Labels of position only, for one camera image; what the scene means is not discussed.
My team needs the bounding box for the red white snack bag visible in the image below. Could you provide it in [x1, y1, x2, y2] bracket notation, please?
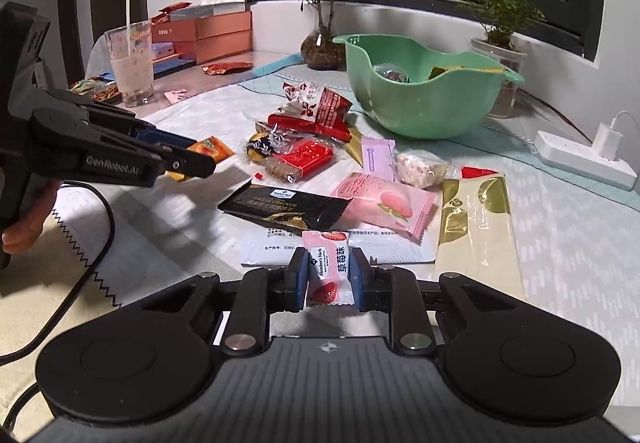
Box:
[267, 82, 352, 143]

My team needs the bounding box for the small plant in white pot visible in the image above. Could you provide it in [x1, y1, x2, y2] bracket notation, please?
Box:
[456, 0, 559, 119]

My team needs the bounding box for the light blue white packet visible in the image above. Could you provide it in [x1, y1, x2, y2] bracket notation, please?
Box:
[240, 226, 440, 268]

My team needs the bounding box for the beige gold long packet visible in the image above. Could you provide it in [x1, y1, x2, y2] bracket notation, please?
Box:
[435, 174, 525, 300]

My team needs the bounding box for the green plastic bowl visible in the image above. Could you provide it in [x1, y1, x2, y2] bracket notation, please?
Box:
[334, 33, 524, 140]

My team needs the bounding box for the white charger plug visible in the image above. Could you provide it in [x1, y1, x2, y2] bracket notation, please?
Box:
[591, 123, 624, 161]

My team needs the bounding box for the black gold candy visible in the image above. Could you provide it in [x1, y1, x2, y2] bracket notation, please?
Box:
[245, 131, 290, 163]

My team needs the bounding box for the black snack packet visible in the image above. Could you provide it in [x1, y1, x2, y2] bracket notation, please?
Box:
[218, 182, 350, 234]

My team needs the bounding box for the red clear cake packet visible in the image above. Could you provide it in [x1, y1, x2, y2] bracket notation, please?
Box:
[262, 138, 334, 184]

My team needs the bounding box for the white charger cable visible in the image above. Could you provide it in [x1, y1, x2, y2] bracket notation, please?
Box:
[610, 109, 640, 138]

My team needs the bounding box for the red gold foil packet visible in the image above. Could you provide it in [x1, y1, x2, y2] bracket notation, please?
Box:
[202, 62, 253, 76]

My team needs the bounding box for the patterned tablecloth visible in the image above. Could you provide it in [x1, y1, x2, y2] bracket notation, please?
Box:
[54, 62, 639, 408]

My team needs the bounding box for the white nougat packet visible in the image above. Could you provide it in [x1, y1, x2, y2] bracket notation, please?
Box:
[395, 151, 454, 189]

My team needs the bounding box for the white power strip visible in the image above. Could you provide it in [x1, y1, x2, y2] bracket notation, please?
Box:
[534, 131, 638, 190]

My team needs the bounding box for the pink peach packet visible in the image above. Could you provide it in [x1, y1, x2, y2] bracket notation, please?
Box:
[331, 172, 436, 243]

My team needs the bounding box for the yellow chip bag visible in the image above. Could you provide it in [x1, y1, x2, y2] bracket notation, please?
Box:
[426, 64, 507, 81]

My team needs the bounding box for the pink strawberry bar packet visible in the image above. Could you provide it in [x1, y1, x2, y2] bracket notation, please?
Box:
[303, 231, 355, 307]

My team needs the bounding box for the glass drinking cup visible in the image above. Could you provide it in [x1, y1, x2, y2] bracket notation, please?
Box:
[105, 0, 155, 108]

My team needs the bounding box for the orange drawer box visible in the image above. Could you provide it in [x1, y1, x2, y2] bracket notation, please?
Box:
[152, 10, 253, 65]

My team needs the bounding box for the green clear date packet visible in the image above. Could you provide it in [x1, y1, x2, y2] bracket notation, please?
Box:
[373, 62, 410, 83]

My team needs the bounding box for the orange fruit candy packet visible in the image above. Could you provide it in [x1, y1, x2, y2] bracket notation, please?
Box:
[188, 136, 235, 163]

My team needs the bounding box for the lilac small packet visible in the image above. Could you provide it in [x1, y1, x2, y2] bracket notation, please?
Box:
[361, 136, 396, 181]

